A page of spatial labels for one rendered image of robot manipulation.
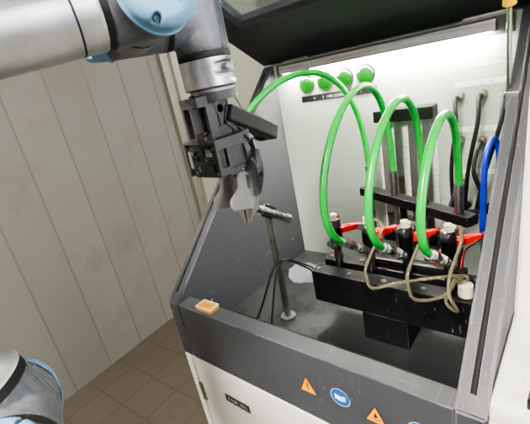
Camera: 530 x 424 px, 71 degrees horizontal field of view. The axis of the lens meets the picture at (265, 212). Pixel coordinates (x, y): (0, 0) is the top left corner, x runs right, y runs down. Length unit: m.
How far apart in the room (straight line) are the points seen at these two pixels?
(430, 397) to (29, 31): 0.64
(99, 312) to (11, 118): 1.13
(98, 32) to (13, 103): 1.82
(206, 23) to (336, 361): 0.56
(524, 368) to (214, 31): 0.62
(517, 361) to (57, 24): 0.68
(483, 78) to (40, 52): 0.83
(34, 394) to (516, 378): 0.63
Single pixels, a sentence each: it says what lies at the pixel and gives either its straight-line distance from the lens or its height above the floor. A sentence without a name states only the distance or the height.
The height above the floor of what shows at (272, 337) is 0.95.
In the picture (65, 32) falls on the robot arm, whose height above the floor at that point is 1.49.
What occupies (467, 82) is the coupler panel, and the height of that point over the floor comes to 1.33.
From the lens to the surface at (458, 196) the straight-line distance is 0.81.
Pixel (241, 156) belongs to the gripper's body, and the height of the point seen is 1.32.
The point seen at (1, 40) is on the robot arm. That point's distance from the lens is 0.37.
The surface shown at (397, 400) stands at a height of 0.93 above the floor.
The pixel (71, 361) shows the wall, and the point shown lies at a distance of 2.45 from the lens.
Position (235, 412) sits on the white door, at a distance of 1.07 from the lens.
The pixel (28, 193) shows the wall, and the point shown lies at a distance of 2.18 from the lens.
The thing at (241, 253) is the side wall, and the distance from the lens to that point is 1.08.
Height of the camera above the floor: 1.42
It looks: 19 degrees down
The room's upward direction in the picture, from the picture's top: 12 degrees counter-clockwise
